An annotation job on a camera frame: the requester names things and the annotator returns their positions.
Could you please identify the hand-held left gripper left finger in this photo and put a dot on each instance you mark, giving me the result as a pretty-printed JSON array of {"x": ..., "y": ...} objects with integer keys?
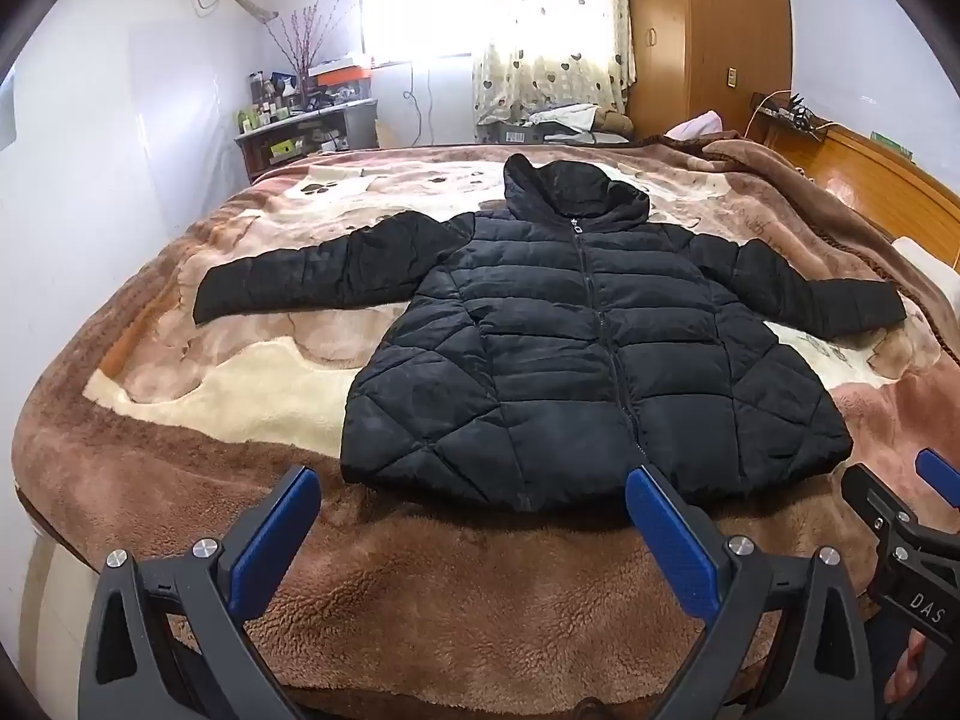
[{"x": 274, "y": 540}]

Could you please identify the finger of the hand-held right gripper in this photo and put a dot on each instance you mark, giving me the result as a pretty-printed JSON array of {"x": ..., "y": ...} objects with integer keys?
[
  {"x": 870, "y": 499},
  {"x": 941, "y": 476}
]

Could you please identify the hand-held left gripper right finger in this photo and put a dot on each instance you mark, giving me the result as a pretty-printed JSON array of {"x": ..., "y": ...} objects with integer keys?
[{"x": 667, "y": 532}]

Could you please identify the black puffer jacket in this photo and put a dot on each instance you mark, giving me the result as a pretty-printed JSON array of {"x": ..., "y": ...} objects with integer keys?
[{"x": 562, "y": 330}]

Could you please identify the pile of boxes and clothes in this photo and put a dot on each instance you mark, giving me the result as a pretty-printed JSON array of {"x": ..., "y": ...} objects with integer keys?
[{"x": 555, "y": 126}]

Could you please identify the person's right hand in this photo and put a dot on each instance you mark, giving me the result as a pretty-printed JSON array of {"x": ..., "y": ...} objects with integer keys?
[{"x": 911, "y": 664}]

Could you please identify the brown printed fleece blanket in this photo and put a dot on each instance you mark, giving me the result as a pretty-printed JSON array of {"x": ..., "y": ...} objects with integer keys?
[{"x": 225, "y": 390}]

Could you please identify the white pillow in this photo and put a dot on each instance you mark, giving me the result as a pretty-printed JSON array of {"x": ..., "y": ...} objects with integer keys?
[
  {"x": 922, "y": 259},
  {"x": 697, "y": 125}
]

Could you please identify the wooden headboard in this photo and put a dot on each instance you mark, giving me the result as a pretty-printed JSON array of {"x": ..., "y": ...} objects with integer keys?
[{"x": 885, "y": 180}]

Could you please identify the green packet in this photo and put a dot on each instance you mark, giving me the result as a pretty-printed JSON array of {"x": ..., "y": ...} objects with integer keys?
[{"x": 892, "y": 144}]

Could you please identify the power strip with plugs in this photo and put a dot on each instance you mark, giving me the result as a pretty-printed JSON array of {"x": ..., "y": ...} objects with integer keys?
[{"x": 787, "y": 114}]

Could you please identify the grey cluttered shelf unit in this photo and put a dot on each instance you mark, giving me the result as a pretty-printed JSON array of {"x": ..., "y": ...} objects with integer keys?
[{"x": 352, "y": 124}]

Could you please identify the orange box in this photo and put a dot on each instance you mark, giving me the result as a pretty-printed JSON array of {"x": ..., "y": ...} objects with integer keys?
[{"x": 341, "y": 76}]

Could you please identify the heart print curtain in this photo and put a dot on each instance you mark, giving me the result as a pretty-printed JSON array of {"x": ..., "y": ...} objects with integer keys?
[{"x": 547, "y": 75}]

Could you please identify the wooden wardrobe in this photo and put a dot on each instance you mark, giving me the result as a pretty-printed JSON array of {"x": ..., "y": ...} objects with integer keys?
[{"x": 712, "y": 30}]

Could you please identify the pink blossom branches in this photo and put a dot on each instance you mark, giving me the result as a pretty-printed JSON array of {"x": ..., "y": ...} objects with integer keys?
[{"x": 304, "y": 45}]

